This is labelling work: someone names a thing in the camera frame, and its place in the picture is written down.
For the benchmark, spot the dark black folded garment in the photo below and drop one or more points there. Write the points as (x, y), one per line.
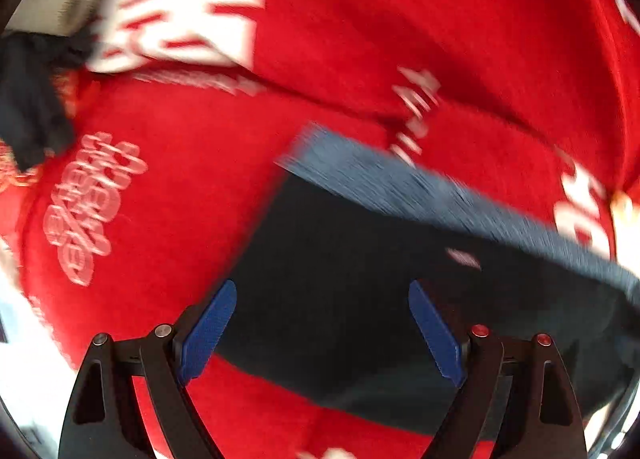
(33, 117)

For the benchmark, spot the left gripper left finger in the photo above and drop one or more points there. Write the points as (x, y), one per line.
(103, 418)

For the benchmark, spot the red wedding sofa cover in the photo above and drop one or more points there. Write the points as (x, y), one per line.
(186, 110)

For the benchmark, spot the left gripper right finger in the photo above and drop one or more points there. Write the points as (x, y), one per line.
(542, 417)

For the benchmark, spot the black pants blue patterned trim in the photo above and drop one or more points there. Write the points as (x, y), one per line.
(323, 287)

